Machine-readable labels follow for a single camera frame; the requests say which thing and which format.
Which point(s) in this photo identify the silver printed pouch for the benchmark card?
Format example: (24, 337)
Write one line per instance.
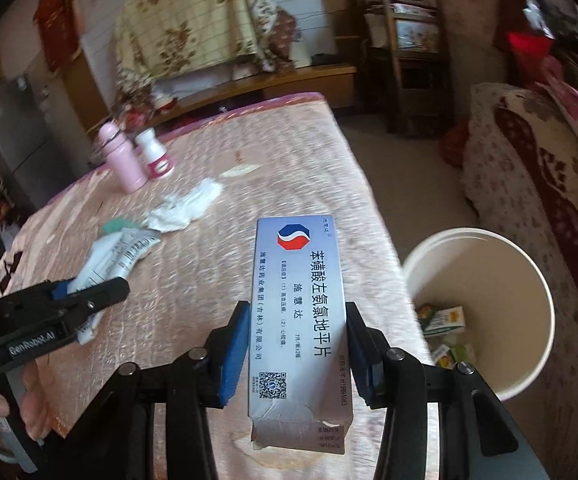
(114, 260)

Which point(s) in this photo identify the crumpled white tissue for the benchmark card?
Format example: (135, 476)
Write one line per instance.
(184, 207)

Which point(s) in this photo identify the white plastic bucket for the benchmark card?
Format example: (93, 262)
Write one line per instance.
(499, 270)

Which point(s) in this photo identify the silver medicine box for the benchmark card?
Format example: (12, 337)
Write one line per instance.
(299, 310)

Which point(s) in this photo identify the red plastic bag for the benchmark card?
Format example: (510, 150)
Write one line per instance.
(529, 47)

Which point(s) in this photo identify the person's left hand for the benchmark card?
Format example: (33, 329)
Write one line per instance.
(36, 395)

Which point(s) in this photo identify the red patterned cloth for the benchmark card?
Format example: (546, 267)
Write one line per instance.
(284, 40)

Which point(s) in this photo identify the pink thermos bottle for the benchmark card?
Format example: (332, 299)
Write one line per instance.
(121, 160)

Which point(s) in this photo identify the grey refrigerator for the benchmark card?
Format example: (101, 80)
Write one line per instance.
(19, 140)

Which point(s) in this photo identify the floral covered sofa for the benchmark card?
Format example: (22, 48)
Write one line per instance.
(544, 200)

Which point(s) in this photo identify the red hanging banner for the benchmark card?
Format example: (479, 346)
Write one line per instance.
(59, 20)

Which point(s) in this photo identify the cream floral cloth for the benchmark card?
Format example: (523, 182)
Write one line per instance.
(184, 25)

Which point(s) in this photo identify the pink quilted bed cover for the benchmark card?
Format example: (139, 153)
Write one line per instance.
(294, 170)

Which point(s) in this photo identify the green packet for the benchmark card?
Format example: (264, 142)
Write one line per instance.
(119, 226)

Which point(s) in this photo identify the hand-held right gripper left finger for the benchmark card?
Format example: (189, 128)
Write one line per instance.
(234, 360)

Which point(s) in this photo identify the white red-label medicine bottle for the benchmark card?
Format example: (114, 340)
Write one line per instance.
(156, 157)

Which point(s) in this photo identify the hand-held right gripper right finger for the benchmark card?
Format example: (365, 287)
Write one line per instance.
(361, 360)

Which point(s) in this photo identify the pile of red-white bags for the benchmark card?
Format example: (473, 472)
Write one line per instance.
(139, 110)

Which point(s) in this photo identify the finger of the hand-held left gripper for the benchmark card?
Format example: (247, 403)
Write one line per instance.
(62, 291)
(104, 295)

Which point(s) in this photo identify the wooden cabinet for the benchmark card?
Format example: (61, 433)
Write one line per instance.
(309, 77)

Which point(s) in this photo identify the wooden shelf rack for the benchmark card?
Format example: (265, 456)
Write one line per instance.
(409, 60)

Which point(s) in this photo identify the red cloth bundle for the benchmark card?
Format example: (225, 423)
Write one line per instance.
(455, 145)

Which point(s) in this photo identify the white green-edged medicine box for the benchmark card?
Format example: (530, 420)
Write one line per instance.
(461, 355)

